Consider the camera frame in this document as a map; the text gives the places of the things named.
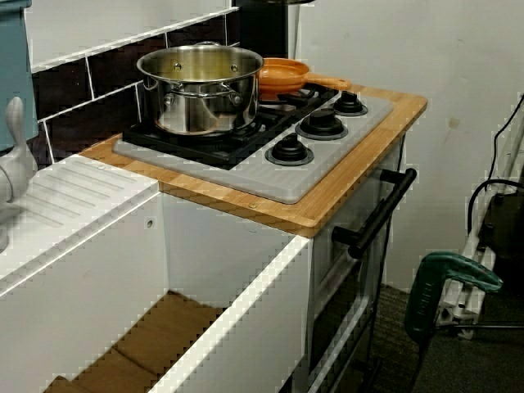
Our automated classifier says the black device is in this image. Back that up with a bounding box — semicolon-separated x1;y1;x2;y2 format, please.
478;192;524;271

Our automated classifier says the green clamp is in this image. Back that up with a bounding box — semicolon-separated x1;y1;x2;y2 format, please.
404;251;504;341

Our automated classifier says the grey toy stove panel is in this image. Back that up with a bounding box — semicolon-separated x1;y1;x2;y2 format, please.
112;93;394;206

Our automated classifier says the dark tile backsplash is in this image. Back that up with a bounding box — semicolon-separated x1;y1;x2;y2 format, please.
24;0;242;169

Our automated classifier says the stainless steel pot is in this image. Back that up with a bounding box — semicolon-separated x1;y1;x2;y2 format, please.
135;40;266;138

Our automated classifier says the black stove knob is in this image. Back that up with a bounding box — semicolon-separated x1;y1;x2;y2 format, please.
332;90;368;116
264;133;315;167
294;108;349;140

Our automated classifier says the black oven door handle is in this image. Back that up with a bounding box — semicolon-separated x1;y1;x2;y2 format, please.
331;167;418;260

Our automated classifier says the grey toy faucet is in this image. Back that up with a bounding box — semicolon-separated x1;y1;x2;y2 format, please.
0;96;40;253

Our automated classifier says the orange toy frying pan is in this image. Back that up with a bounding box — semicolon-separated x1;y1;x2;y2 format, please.
258;57;353;96

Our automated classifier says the teal toy microwave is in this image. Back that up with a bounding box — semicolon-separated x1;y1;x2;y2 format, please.
0;0;40;152

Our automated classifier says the white toy oven door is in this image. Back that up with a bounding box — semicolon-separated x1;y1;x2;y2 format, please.
306;134;406;393

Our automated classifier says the aluminium frame rail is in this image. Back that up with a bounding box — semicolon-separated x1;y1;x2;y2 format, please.
436;92;524;341

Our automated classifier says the brown cardboard sheet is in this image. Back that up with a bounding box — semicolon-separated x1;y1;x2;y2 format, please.
43;289;226;393

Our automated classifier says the black burner grate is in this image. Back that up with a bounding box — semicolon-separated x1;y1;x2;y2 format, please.
257;84;341;115
121;110;294;171

